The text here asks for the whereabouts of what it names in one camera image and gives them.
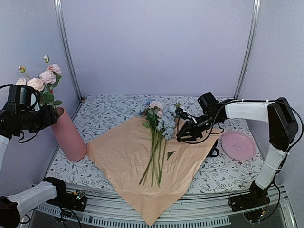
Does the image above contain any pink cylindrical vase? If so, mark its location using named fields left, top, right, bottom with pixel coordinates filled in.
left=51, top=107, right=87, bottom=162

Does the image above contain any floral patterned table mat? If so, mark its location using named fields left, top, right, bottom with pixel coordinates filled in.
left=46, top=95, right=263, bottom=195

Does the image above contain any pale pink rose stem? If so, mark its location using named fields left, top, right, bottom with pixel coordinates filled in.
left=16, top=65, right=44, bottom=95

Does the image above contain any right aluminium frame post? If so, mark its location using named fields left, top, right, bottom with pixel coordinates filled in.
left=234, top=0, right=261, bottom=99

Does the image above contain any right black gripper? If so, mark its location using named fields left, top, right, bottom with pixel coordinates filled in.
left=176, top=113, right=221, bottom=142

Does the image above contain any pink plate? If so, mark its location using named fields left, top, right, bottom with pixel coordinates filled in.
left=221, top=132, right=256, bottom=161

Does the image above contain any green paper bouquet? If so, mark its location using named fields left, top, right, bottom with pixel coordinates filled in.
left=87, top=117, right=220, bottom=225

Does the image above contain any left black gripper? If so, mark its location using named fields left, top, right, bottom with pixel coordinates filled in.
left=18, top=104, right=59, bottom=133

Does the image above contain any dark blue mug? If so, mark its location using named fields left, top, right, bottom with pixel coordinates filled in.
left=207, top=140, right=219, bottom=157

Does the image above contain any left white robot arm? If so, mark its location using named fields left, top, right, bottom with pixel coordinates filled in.
left=0, top=84, right=71, bottom=228

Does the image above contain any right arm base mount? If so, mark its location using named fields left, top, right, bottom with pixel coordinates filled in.
left=228, top=192, right=270, bottom=223

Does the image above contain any loose dark green leaf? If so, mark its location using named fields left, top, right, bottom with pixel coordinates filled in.
left=167, top=151, right=175, bottom=160

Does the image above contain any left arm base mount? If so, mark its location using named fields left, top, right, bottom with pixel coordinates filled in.
left=47, top=186, right=87, bottom=212

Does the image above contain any left aluminium frame post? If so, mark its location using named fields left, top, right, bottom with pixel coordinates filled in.
left=54, top=0, right=82, bottom=101

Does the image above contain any aluminium frame post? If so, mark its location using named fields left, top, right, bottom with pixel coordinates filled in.
left=234, top=0, right=261, bottom=99
left=54, top=0, right=82, bottom=101

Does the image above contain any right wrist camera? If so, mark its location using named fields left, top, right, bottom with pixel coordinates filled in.
left=175, top=107, right=197, bottom=124

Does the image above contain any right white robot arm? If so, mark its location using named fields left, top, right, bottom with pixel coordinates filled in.
left=175, top=92, right=300, bottom=207

